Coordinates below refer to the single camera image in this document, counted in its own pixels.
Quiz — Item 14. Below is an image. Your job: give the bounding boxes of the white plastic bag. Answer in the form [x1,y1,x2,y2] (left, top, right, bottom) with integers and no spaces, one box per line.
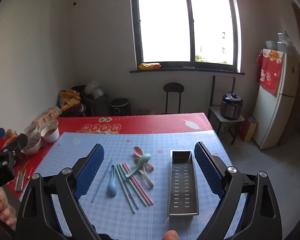
[85,80,104,98]

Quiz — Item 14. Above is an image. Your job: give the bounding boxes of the dark bin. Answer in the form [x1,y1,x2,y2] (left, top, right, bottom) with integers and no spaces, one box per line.
[84,94,110,117]

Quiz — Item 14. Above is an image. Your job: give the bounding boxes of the black metal rack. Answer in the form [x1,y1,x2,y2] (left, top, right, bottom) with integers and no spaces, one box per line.
[209,75,237,113]

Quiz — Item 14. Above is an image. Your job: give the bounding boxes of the black round stool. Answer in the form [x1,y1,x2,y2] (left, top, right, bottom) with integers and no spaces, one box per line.
[163,82,185,115]

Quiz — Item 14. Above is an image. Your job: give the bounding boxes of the yellow printed bag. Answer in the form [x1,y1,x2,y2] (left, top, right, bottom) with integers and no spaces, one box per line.
[59,89,82,112]

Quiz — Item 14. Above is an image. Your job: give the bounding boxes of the blue plastic spoon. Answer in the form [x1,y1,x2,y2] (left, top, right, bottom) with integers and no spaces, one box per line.
[107,164,118,197]

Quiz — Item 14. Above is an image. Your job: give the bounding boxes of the black pressure cooker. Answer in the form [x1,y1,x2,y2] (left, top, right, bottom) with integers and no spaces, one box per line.
[220,92,243,120]

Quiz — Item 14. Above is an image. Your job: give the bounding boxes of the beige plastic spoon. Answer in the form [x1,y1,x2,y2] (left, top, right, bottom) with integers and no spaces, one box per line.
[133,157,155,189]

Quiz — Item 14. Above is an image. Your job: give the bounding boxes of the blue plaid table mat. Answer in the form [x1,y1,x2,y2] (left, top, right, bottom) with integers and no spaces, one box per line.
[19,131,248,240]

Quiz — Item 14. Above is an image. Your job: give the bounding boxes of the teal plastic spoon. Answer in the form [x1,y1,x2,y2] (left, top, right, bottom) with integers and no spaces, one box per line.
[125,153,152,178]

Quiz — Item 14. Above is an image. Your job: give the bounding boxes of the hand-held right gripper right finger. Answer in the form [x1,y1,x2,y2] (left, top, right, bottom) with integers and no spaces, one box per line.
[194,141,283,240]

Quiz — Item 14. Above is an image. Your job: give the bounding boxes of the pink plastic spoon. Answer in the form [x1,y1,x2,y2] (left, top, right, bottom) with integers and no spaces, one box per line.
[133,146,155,171]

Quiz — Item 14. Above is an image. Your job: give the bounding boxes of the person's right hand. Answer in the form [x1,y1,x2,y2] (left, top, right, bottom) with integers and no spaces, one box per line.
[162,231,179,240]

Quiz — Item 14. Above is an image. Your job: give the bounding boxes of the yellow packet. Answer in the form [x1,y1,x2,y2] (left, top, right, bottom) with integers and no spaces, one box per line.
[138,63,161,70]

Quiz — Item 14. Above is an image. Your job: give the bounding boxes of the biscuit packet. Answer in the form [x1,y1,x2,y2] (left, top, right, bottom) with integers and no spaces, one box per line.
[32,107,62,126]

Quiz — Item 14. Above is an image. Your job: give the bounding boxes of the clear plastic bowl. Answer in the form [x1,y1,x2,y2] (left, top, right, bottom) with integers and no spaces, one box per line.
[22,133,42,155]

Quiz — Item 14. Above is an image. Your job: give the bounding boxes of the stainless steel utensil tray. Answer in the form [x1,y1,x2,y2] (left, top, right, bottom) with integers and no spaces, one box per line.
[167,149,199,217]

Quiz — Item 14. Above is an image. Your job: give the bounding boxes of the red printed cloth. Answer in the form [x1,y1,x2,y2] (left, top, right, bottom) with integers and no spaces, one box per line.
[256,49,287,96]

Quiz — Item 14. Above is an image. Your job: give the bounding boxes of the white paper noodle cup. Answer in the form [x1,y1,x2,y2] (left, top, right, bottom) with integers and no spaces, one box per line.
[41,124,60,143]

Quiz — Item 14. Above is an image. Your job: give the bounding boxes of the black round bin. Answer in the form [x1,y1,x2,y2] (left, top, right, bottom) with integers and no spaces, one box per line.
[110,98,131,116]

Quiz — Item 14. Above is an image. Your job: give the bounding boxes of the small sachet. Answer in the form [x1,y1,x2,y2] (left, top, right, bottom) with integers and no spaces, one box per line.
[14,168,27,192]

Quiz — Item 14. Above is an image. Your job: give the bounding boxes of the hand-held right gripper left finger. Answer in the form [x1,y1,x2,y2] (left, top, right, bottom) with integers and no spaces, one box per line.
[15,143,105,240]

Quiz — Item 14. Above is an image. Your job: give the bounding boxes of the white refrigerator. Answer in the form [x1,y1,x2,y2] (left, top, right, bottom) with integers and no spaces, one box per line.
[252,49,300,150]

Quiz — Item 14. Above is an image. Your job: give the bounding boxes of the dark framed window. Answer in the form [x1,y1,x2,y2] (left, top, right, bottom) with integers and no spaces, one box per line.
[129,0,245,75]

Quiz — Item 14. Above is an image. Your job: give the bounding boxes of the person's left hand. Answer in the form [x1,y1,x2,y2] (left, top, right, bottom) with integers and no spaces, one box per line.
[0,187,17,228]

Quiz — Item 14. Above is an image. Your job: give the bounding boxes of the red cardboard box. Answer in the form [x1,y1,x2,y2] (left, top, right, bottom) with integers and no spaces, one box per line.
[239,115,258,142]

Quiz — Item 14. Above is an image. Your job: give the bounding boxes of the small white side table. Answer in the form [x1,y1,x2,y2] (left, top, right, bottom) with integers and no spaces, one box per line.
[208,107,245,145]

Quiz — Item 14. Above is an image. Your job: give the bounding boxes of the pink plastic chopstick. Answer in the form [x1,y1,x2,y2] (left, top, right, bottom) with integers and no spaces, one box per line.
[125,162,154,204]

